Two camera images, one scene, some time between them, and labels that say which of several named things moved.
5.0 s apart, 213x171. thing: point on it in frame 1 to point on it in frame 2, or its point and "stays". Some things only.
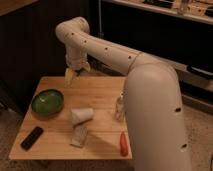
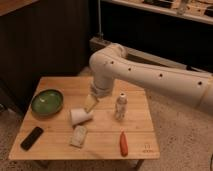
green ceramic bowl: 47,103 stays
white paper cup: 81,115 stays
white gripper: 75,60 to 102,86
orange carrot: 124,150 stays
